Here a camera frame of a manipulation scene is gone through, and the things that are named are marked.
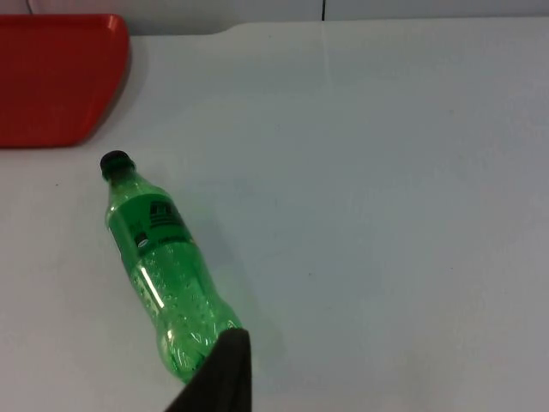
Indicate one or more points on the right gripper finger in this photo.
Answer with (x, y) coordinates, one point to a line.
(223, 377)

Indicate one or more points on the green plastic bottle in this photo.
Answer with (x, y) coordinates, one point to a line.
(163, 257)

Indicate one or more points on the red tray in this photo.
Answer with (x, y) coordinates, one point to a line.
(56, 77)

